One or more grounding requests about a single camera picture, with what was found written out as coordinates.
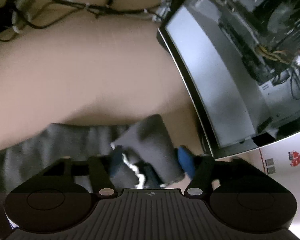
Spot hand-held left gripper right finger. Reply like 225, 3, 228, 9
176, 146, 265, 198

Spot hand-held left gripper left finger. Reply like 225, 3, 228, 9
41, 146, 127, 198

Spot grey pants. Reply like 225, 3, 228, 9
0, 114, 186, 196

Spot white cardboard box red label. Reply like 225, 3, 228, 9
214, 129, 300, 240

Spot white computer case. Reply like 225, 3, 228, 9
156, 0, 300, 160

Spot black power adapter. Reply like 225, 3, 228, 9
0, 0, 17, 40

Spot black cable tangle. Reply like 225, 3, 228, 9
0, 0, 167, 42

